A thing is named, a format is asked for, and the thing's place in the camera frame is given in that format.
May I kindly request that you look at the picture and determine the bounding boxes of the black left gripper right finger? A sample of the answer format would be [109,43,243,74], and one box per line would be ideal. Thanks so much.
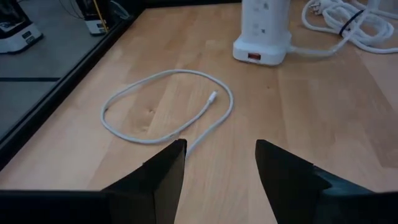
[255,139,374,224]

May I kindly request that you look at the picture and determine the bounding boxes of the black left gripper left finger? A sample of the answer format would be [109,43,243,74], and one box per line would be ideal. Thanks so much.
[102,138,188,224]

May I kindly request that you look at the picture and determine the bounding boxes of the thin white USB cable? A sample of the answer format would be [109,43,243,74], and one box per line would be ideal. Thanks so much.
[99,68,235,160]

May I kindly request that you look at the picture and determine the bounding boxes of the white power strip tower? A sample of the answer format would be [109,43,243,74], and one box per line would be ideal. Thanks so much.
[232,0,294,67]

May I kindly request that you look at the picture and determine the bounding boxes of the white tower power cord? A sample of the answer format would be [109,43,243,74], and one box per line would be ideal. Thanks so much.
[287,0,398,58]

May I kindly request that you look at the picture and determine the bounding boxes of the small black white machine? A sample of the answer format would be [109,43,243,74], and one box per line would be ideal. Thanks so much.
[75,0,110,35]

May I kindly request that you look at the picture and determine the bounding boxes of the large black white machine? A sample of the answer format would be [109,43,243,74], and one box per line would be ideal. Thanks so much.
[0,0,45,55]

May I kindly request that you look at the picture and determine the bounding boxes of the black cable tie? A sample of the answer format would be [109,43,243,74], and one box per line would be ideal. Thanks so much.
[338,8,366,38]

